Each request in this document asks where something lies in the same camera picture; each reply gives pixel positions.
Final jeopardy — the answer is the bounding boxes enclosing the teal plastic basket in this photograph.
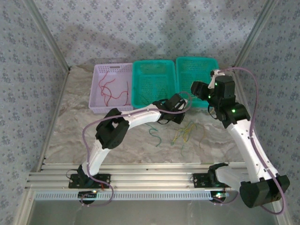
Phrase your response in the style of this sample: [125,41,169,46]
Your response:
[131,60,177,110]
[175,56,221,108]

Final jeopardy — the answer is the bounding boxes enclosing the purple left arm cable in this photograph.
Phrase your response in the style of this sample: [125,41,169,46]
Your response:
[79,91,193,207]

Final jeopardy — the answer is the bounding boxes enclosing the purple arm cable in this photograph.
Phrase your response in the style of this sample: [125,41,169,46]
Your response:
[79,91,193,207]
[212,67,287,215]

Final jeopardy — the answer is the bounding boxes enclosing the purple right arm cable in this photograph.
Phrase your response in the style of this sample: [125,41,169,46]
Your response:
[212,67,287,215]

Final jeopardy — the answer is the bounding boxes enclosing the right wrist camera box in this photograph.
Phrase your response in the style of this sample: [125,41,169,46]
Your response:
[210,69,225,89]

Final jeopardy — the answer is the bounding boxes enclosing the lilac plastic basket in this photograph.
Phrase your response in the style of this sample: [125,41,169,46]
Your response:
[88,63,134,115]

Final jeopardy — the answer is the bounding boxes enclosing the aluminium table side rail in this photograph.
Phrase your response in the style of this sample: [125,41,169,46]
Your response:
[231,67,268,171]
[35,69,71,173]

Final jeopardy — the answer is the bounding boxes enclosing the small black controller board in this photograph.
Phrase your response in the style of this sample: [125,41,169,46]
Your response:
[78,190,98,204]
[209,191,230,204]

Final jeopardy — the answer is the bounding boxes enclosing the aluminium frame post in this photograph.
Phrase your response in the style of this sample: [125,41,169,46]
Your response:
[233,0,281,71]
[22,0,71,71]

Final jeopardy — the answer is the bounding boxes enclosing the grey slotted cable duct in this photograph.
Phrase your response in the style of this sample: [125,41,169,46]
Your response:
[34,190,213,201]

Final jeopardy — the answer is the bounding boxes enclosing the pile of coloured wires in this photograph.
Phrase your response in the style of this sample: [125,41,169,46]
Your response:
[170,121,197,146]
[179,120,197,159]

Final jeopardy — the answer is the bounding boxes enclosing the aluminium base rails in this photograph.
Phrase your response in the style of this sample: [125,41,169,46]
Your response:
[25,163,281,191]

